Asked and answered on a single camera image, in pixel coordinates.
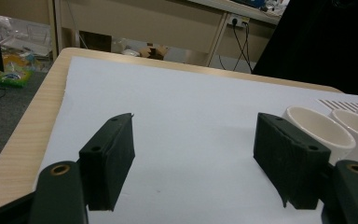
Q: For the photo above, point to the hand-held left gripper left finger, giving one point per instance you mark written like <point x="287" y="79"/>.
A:
<point x="108" y="161"/>

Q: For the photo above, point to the white wall outlet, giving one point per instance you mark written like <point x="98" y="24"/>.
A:
<point x="238" y="19"/>

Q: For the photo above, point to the beige wooden desk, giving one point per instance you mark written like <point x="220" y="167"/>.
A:
<point x="152" y="25"/>

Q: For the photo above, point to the clear plastic bag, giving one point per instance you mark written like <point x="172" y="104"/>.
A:
<point x="21" y="37"/>

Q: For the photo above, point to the open cardboard box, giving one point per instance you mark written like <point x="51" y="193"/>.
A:
<point x="152" y="51"/>

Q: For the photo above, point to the yellow green snack bag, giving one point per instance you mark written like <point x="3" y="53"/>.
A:
<point x="12" y="77"/>

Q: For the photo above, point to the striped woven placemat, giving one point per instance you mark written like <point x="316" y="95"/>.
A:
<point x="338" y="104"/>

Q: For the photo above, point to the white crumpled wrapper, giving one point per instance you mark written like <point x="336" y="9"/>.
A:
<point x="127" y="51"/>

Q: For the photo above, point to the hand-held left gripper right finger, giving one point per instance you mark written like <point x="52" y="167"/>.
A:
<point x="289" y="161"/>

